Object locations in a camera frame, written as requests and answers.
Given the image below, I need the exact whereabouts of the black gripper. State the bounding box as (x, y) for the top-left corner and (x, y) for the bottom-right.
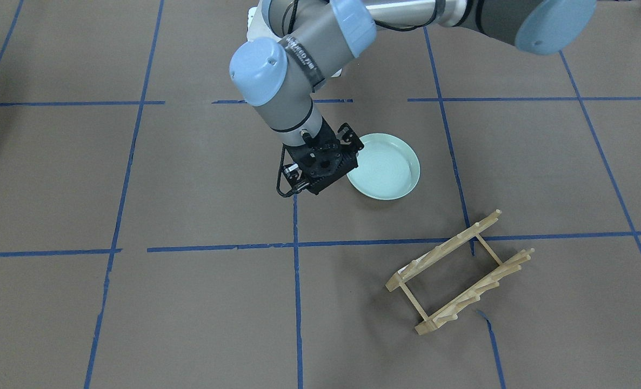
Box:
(288, 120), (364, 196)

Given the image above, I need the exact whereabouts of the light green plate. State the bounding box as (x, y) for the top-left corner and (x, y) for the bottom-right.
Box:
(347, 133), (421, 201)

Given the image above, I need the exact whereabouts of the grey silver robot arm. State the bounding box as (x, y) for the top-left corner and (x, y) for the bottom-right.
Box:
(229, 1), (596, 198)

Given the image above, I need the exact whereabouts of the wooden plate rack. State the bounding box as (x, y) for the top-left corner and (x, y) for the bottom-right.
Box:
(385, 209), (535, 335)

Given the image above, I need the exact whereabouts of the long blue tape strip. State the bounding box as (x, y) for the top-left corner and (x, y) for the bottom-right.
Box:
(292, 194), (304, 388)

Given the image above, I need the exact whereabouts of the crossing blue tape strip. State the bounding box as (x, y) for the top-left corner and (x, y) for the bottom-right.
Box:
(146, 231), (641, 253)

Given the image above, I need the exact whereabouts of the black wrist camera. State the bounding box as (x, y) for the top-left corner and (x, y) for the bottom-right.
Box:
(281, 163), (308, 193)

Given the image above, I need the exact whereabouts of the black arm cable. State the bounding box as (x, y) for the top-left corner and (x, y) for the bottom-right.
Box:
(276, 145), (311, 198)

